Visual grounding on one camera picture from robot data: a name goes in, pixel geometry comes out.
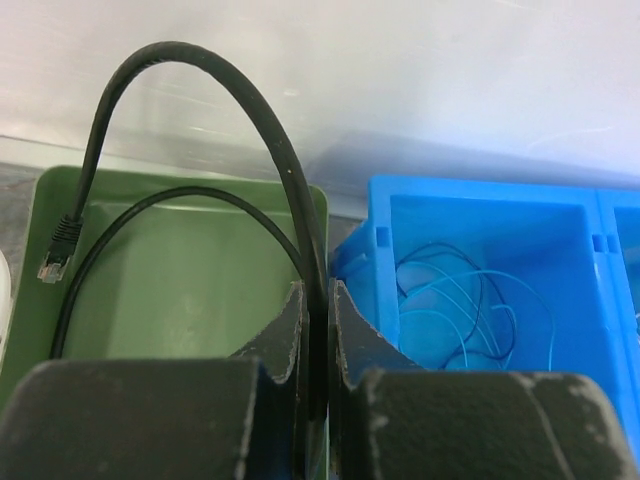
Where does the light blue thin wire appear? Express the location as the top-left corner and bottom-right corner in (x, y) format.
(397, 259), (556, 372)

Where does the blue plastic divided bin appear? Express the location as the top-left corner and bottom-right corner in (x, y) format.
(331, 176), (639, 447)

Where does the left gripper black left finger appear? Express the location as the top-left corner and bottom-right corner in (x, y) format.
(1, 283), (306, 479)

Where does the green plastic box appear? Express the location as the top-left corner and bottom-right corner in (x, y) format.
(0, 164), (331, 480)

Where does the white left perforated basket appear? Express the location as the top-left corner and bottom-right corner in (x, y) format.
(0, 252), (12, 348)

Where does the long black ethernet cable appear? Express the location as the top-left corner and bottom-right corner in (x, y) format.
(37, 40), (331, 421)

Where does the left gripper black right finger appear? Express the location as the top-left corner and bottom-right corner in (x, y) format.
(329, 280), (638, 479)

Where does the short black cable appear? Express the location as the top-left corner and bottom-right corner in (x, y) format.
(51, 186), (306, 360)

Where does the dark blue thin wire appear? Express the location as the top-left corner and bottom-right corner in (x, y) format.
(397, 242), (516, 364)

